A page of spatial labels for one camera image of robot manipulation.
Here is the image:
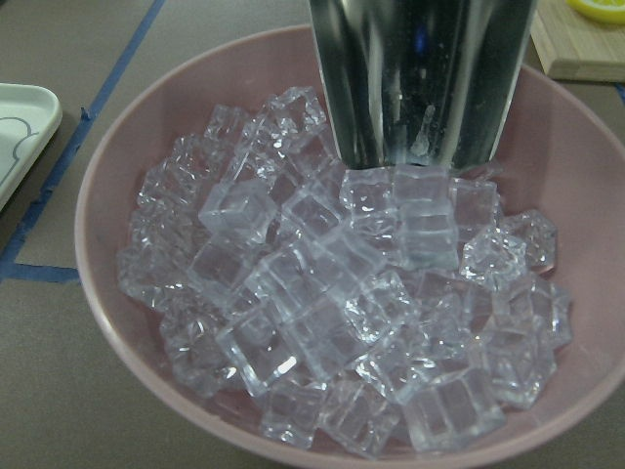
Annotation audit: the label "metal ice scoop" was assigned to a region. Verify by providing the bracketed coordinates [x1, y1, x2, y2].
[310, 0, 536, 173]

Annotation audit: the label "clear ice cubes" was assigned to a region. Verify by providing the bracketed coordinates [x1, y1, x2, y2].
[117, 87, 572, 458]

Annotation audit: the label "pink bowl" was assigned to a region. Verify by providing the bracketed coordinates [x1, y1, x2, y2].
[75, 25, 624, 468]

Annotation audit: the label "cream bear tray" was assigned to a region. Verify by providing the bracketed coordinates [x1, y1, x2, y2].
[1, 83, 63, 209]

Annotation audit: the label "wooden cutting board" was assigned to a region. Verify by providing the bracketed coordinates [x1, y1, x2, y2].
[531, 1, 624, 83]

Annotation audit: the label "lemon slice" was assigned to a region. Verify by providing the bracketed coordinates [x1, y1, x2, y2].
[566, 0, 625, 25]

